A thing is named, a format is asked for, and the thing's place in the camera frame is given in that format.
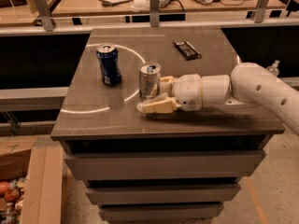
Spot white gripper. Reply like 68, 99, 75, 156
136, 74, 202, 114

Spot silver redbull can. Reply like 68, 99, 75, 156
139, 62, 161, 101

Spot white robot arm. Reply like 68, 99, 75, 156
136, 63, 299, 134

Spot dark rxbar chocolate bar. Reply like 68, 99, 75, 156
174, 41, 202, 61

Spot blue pepsi can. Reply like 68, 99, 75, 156
96, 43, 121, 86

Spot grey drawer cabinet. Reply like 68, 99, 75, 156
51, 27, 284, 222

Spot white face mask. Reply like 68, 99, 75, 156
128, 0, 149, 12

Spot cardboard box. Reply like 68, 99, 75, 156
0, 136, 64, 224

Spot red fruit in box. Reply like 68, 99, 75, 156
4, 189, 20, 203

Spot metal bracket middle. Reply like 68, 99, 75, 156
149, 0, 159, 27

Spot metal bracket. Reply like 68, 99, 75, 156
149, 0, 159, 27
253, 0, 269, 23
34, 0, 54, 32

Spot metal bracket right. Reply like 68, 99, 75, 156
253, 0, 269, 23

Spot metal bracket left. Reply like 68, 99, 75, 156
34, 0, 54, 32

